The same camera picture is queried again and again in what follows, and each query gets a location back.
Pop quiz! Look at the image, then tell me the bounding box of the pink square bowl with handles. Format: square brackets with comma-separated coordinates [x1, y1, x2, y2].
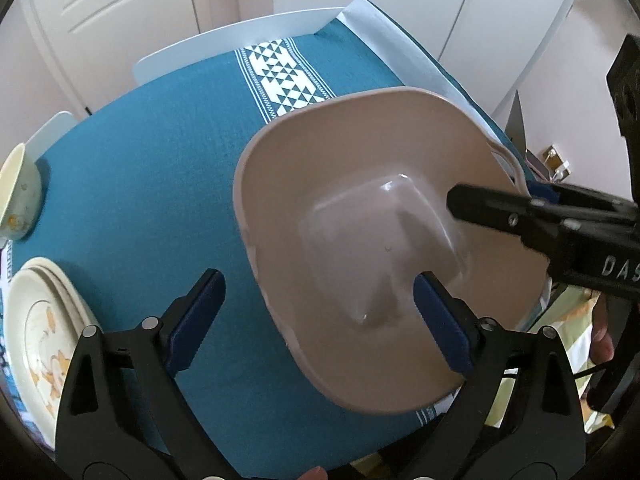
[232, 86, 551, 415]

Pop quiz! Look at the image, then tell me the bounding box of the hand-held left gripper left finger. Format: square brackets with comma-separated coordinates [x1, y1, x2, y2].
[54, 268, 227, 480]

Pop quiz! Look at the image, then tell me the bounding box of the wall socket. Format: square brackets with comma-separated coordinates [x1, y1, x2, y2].
[541, 145, 572, 181]

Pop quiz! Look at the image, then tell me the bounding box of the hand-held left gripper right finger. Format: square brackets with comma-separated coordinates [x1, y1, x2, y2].
[395, 271, 587, 480]

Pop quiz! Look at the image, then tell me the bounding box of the white panelled door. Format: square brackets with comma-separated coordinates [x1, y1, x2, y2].
[20, 0, 201, 116]

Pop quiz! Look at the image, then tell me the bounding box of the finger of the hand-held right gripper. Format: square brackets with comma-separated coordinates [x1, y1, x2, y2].
[446, 183, 566, 261]
[531, 182, 640, 221]

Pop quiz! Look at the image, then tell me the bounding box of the cream plate with cartoon print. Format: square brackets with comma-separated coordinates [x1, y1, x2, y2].
[10, 267, 91, 428]

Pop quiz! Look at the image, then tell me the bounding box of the white wardrobe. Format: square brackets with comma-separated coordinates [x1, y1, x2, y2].
[420, 0, 616, 121]

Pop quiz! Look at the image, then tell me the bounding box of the plain white plate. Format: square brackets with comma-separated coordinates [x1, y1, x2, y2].
[4, 256, 103, 443]

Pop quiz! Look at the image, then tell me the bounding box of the dark grey board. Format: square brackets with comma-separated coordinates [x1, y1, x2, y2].
[504, 90, 551, 183]

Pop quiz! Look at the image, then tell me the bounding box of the person's right hand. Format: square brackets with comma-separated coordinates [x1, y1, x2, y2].
[590, 294, 617, 366]

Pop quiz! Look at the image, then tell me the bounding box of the teal patterned tablecloth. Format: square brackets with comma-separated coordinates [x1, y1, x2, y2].
[0, 22, 531, 478]

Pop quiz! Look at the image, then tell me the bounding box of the pale yellow patterned cloth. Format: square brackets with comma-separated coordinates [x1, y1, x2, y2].
[525, 285, 618, 433]

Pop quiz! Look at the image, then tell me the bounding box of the cream round bowl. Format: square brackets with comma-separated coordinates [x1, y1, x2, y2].
[0, 142, 43, 241]

